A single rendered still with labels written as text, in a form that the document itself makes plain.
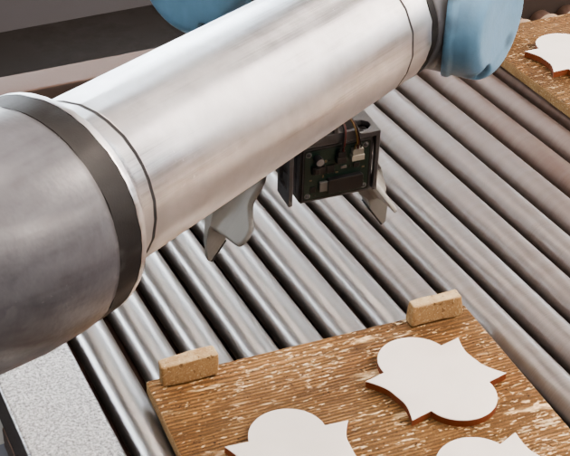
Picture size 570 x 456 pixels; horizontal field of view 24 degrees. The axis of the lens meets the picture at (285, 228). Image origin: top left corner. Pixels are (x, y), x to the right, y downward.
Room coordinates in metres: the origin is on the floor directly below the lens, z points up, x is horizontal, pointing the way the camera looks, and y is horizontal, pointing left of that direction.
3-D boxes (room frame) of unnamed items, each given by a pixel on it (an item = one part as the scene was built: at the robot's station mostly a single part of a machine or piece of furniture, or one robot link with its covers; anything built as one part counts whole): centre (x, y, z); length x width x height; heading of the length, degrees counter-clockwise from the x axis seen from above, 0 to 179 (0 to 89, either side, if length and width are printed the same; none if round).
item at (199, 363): (1.01, 0.09, 0.95); 0.06 x 0.02 x 0.03; 111
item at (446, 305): (1.10, -0.16, 0.95); 0.06 x 0.02 x 0.03; 111
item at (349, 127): (0.86, -0.02, 1.31); 0.09 x 0.08 x 0.12; 21
